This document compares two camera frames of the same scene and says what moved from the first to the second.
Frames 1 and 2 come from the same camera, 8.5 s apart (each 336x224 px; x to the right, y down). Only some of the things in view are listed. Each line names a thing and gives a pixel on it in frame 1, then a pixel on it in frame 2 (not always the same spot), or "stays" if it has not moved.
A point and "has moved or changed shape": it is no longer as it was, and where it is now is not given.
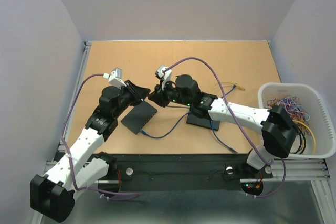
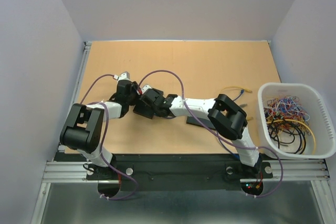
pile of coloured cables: (301, 117) stays
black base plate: (182, 171) stays
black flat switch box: (204, 123) stays
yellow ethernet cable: (238, 86) has moved or changed shape
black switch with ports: (138, 116) has moved or changed shape
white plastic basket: (314, 134) stays
